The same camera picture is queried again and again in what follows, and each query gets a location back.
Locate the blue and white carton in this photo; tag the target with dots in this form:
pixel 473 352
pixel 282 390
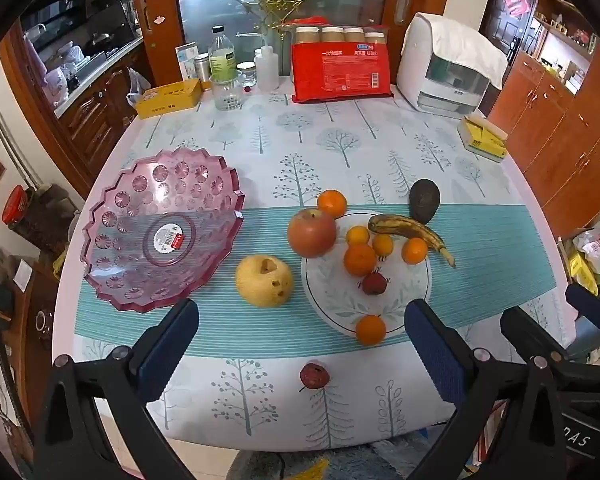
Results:
pixel 186 60

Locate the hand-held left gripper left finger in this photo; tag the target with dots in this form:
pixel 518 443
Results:
pixel 167 345

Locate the red apple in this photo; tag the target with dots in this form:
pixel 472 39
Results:
pixel 311 234

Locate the dark red wrinkled fruit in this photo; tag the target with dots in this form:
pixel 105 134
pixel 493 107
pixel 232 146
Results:
pixel 313 375

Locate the red door decoration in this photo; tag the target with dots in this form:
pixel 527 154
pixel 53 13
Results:
pixel 517 2

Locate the yellow plastic bag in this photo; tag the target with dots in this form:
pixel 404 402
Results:
pixel 580 270

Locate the white countertop appliance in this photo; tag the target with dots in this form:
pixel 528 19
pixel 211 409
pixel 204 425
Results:
pixel 415 75

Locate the glass bottle with green label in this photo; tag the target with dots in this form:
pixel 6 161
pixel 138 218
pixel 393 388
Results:
pixel 221 55

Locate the dark jar with red lid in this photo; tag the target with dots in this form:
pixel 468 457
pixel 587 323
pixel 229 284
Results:
pixel 35 225

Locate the pink plastic fruit bowl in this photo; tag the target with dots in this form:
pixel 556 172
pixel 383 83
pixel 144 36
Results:
pixel 130 240

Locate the metal can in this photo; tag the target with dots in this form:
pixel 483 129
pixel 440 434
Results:
pixel 202 67

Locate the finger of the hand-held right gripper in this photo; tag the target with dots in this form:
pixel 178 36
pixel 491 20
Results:
pixel 587 305
pixel 525 332

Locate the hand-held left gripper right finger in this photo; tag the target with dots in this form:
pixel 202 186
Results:
pixel 437 350

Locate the wooden glass door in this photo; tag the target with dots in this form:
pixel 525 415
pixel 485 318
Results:
pixel 152 0

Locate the wooden kitchen cabinet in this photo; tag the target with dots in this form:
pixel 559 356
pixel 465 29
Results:
pixel 95 115

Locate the white cloth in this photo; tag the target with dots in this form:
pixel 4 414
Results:
pixel 460 40

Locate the yellow sponge pack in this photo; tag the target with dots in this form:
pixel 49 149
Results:
pixel 482 137

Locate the white squeeze bottle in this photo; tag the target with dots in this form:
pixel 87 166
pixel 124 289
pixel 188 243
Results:
pixel 266 70

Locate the mandarin orange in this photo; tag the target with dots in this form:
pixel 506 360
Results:
pixel 370 329
pixel 332 203
pixel 360 259
pixel 414 251

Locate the white red-print plastic bag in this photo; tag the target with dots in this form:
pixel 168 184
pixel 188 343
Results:
pixel 592 247

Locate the white leaf-print plate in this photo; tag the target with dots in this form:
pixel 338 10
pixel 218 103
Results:
pixel 340 300

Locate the yellow rectangular box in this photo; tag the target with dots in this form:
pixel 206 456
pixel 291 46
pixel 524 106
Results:
pixel 167 97

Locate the small yellow-orange citrus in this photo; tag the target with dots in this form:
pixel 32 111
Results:
pixel 357 236
pixel 383 245

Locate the red package of paper cups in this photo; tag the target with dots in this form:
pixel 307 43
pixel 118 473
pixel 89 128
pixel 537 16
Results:
pixel 340 70

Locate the dark avocado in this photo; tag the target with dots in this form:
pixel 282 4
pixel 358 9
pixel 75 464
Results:
pixel 424 200

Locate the yellow pear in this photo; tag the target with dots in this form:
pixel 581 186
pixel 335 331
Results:
pixel 260 285

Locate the clear ribbed glass cup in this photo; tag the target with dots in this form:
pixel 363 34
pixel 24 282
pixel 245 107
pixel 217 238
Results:
pixel 227 92

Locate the spotted ripe banana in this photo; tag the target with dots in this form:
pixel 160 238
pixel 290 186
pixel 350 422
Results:
pixel 410 227

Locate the red lychee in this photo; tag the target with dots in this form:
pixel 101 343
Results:
pixel 374 283

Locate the white tree-print tablecloth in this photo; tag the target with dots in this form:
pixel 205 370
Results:
pixel 305 135

